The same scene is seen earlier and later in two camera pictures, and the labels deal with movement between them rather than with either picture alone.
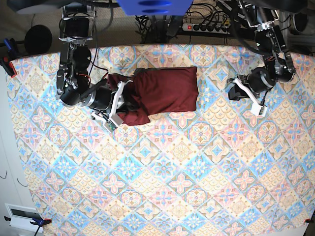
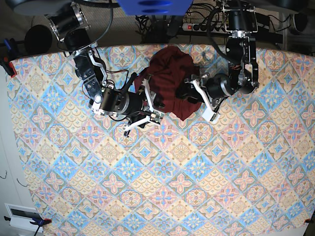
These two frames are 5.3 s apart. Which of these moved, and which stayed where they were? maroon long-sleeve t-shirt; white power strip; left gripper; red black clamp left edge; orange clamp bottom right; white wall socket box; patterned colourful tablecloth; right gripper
Moved: right gripper; maroon long-sleeve t-shirt; left gripper
Stayed: orange clamp bottom right; patterned colourful tablecloth; red black clamp left edge; white wall socket box; white power strip
